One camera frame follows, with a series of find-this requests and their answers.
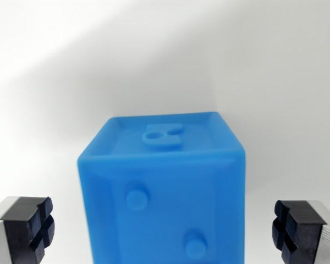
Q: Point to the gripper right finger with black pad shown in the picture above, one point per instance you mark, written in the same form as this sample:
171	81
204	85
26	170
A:
302	233

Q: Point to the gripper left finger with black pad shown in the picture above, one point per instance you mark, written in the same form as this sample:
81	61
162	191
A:
19	233

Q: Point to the blue cube with dots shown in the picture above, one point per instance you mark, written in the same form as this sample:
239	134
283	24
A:
165	198

